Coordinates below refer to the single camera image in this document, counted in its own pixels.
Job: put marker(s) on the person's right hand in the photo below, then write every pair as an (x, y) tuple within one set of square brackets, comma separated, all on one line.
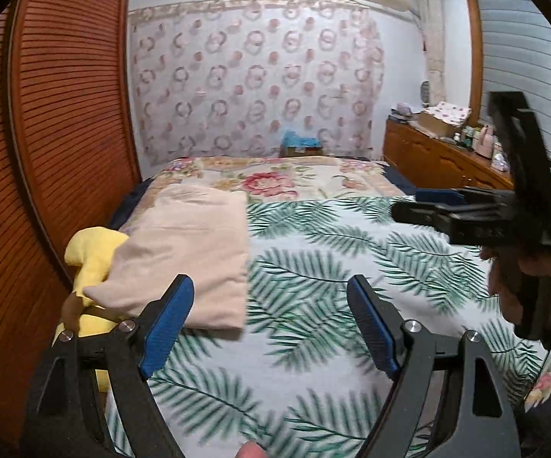
[(504, 281)]

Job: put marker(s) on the blue crumpled cloth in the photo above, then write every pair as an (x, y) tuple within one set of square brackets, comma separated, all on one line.
[(301, 138)]

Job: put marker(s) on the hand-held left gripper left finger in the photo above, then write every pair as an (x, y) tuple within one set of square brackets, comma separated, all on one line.
[(166, 324)]

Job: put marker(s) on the wooden louvered wardrobe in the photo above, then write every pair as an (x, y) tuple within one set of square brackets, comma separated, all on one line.
[(65, 105)]

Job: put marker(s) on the circle print hanging cloth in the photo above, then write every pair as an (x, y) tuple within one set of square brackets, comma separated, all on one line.
[(256, 81)]

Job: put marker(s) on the small brown box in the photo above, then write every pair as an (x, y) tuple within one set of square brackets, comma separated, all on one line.
[(301, 151)]

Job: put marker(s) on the grey window blind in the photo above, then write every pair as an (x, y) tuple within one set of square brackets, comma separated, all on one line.
[(542, 57)]

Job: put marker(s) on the cardboard box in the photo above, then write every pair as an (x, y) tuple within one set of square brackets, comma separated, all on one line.
[(435, 125)]

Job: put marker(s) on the yellow plush toy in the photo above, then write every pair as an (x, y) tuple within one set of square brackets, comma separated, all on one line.
[(87, 253)]

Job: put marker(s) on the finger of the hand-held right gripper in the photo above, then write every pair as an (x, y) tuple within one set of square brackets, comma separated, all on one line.
[(418, 212), (440, 195)]

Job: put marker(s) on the tissue box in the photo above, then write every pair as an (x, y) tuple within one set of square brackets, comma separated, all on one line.
[(500, 163)]

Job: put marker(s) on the floral blanket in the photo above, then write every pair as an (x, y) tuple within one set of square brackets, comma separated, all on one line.
[(266, 179)]

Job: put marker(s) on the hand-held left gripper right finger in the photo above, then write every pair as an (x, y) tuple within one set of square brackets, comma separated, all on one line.
[(371, 324)]

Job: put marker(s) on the small desk fan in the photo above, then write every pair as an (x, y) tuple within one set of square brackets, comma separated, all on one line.
[(425, 93)]

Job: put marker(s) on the peach printed t-shirt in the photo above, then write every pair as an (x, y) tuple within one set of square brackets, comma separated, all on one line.
[(185, 248)]

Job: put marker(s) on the pink kettle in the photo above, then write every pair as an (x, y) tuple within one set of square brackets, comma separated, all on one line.
[(484, 142)]

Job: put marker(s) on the dark blue mattress sheet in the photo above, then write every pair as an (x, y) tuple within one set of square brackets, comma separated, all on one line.
[(399, 181)]

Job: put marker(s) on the cream window curtain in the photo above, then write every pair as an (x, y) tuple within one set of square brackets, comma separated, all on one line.
[(433, 43)]

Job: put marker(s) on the person's left hand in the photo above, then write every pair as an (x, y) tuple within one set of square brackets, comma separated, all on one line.
[(251, 451)]

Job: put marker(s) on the wooden sideboard cabinet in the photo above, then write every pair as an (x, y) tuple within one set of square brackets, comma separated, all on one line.
[(437, 157)]

